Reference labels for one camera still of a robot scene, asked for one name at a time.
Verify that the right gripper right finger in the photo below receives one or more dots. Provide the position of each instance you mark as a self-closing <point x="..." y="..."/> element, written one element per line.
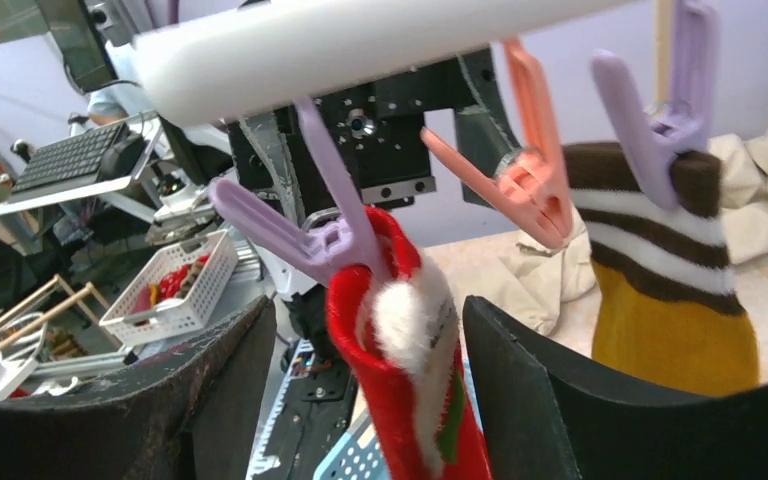
<point x="549" y="412"/>

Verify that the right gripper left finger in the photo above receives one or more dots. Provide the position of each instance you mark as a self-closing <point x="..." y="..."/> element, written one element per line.
<point x="190" y="412"/>

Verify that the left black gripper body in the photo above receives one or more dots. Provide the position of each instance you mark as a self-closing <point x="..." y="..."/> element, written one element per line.
<point x="376" y="128"/>

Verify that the mustard yellow sock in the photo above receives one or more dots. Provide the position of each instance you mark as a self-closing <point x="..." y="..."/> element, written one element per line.
<point x="669" y="311"/>

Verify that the red Santa Christmas sock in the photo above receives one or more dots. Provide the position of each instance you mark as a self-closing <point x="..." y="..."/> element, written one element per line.
<point x="401" y="338"/>

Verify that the white plastic clip hanger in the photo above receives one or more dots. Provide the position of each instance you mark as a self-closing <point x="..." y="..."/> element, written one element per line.
<point x="266" y="56"/>

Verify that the salmon clothes clip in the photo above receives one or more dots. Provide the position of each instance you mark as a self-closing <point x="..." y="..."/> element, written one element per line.
<point x="533" y="191"/>

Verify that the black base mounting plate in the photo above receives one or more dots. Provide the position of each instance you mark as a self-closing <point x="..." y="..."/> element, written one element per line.
<point x="307" y="407"/>

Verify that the white basket with items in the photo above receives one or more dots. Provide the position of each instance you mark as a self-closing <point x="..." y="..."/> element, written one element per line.
<point x="175" y="292"/>

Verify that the blue plastic basket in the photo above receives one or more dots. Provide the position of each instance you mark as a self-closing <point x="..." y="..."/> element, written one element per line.
<point x="356" y="455"/>

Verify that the spare wooden rack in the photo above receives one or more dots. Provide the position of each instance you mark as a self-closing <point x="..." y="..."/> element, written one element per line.
<point x="28" y="327"/>

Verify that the black keyboard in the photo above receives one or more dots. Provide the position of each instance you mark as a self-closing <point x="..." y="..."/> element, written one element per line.
<point x="74" y="157"/>

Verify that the beige crumpled cloth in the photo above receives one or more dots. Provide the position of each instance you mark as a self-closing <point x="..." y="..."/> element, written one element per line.
<point x="675" y="256"/>

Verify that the wooden clothes rack frame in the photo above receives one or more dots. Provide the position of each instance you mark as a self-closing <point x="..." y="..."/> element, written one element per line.
<point x="663" y="31"/>

